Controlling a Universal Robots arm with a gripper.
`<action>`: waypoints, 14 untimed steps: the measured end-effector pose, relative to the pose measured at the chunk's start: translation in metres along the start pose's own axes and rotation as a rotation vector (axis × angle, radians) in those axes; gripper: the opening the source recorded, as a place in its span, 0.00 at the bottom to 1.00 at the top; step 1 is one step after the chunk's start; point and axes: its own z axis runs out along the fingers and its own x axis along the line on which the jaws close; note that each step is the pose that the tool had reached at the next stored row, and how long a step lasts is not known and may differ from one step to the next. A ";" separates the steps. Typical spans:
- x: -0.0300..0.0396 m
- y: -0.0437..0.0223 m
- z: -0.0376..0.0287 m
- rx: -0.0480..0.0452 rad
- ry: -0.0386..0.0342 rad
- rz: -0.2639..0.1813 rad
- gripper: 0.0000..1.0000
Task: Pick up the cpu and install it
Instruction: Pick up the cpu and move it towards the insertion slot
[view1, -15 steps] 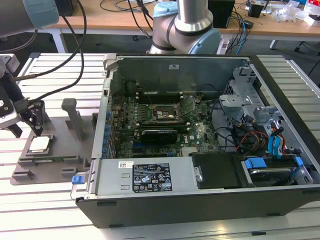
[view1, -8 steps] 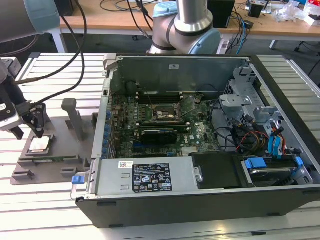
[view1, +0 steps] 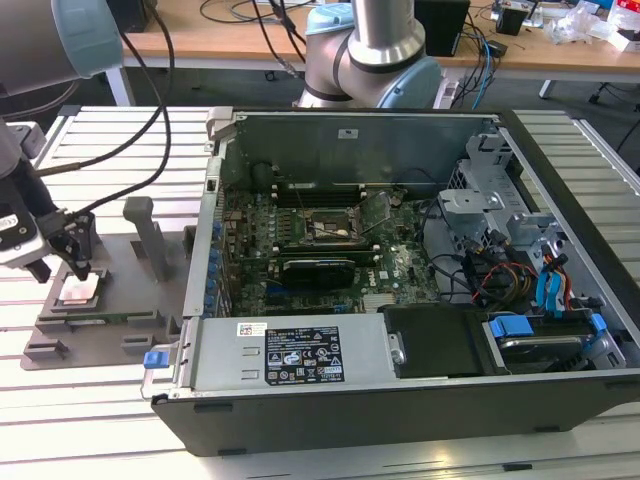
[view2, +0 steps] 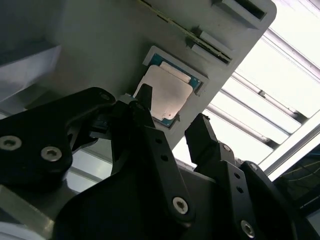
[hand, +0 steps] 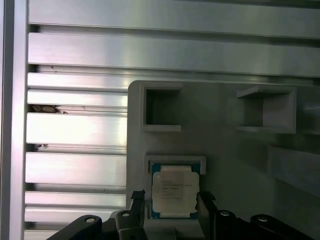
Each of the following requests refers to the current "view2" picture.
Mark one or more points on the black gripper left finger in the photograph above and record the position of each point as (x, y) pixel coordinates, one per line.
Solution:
(37, 140)

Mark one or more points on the silver CPU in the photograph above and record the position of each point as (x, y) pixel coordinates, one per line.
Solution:
(170, 92)

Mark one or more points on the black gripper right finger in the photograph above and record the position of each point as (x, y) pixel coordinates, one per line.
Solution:
(240, 195)

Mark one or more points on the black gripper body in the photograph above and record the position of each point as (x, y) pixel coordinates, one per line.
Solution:
(117, 210)

